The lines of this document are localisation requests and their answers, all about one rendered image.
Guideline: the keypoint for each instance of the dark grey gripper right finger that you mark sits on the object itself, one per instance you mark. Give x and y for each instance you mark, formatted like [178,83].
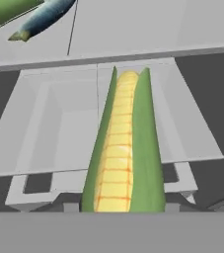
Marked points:
[172,206]

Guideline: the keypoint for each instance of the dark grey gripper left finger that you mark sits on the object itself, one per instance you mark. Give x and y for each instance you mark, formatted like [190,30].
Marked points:
[70,206]

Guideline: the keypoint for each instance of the corn cob with green husk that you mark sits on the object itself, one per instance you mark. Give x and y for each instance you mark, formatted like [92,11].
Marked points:
[116,158]

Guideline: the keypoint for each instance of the blue grey fish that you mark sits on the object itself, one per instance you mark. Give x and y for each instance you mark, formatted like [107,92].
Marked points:
[42,18]

